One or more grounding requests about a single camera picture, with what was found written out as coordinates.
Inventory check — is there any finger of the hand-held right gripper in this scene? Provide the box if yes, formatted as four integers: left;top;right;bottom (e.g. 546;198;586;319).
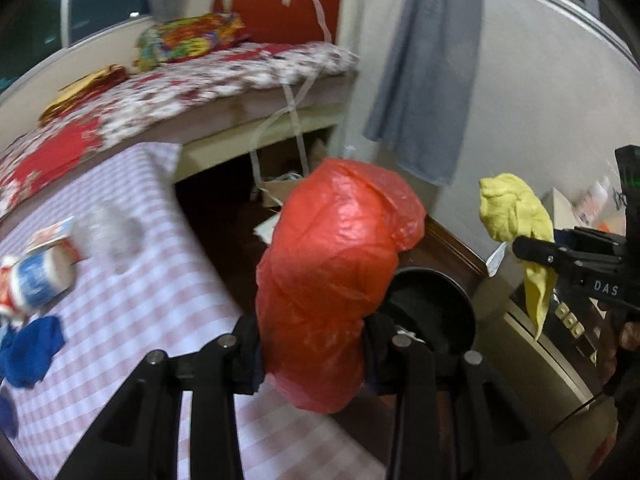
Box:
511;235;621;286
554;226;626;255

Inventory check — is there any red plastic bag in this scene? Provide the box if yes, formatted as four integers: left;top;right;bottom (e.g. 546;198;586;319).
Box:
255;156;427;415

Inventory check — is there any pink checkered tablecloth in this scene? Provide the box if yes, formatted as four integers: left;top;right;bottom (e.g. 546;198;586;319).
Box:
0;142;391;480

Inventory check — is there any white milk carton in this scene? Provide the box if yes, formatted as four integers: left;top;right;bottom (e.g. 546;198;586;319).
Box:
0;250;77;322

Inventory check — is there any red heart headboard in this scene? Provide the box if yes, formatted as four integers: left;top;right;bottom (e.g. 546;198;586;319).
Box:
212;0;368;48

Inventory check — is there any red and white packet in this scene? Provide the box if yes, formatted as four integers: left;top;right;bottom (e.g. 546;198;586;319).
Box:
25;216;83;263

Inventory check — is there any bed with floral sheet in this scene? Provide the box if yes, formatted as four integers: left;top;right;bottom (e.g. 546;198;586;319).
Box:
0;41;361;221

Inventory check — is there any yellow folded cloth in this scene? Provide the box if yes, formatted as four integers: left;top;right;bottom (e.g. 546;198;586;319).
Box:
39;64;132;122

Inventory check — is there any dark blue cloth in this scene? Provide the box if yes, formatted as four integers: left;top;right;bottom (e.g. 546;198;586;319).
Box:
0;316;67;390

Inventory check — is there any white cable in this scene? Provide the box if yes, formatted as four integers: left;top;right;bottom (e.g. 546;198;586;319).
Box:
250;0;333;196

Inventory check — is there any cream bed frame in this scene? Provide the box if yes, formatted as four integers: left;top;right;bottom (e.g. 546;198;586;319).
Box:
175;72;358;181

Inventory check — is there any black trash bin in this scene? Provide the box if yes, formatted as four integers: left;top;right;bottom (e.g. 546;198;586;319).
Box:
382;267;477;358

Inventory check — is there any colourful patterned pillow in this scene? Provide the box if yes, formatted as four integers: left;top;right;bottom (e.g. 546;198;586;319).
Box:
135;11;251;72

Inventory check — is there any white box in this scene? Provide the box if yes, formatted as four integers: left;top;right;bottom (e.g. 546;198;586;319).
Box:
540;187;581;231

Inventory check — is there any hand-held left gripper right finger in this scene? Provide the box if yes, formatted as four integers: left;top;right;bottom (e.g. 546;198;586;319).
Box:
362;312;573;480

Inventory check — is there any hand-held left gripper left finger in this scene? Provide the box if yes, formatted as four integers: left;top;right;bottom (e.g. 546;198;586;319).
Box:
55;314;264;480

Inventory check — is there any beige cabinet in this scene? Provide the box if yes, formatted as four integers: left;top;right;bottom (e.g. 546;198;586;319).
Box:
505;285;621;441

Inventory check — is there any grey hanging cloth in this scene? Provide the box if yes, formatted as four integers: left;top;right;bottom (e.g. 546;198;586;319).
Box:
364;0;483;187

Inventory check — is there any yellow cloth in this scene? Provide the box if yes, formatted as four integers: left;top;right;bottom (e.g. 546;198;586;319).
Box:
479;173;557;342
39;64;132;122

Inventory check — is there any cardboard box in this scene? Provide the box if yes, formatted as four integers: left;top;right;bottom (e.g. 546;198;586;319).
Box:
257;137;328;208

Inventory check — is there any crumpled clear plastic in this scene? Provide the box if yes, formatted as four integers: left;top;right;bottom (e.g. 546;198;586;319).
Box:
75;203;146;276

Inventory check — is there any person's right hand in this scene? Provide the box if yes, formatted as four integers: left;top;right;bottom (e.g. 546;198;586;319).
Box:
596;312;640;398

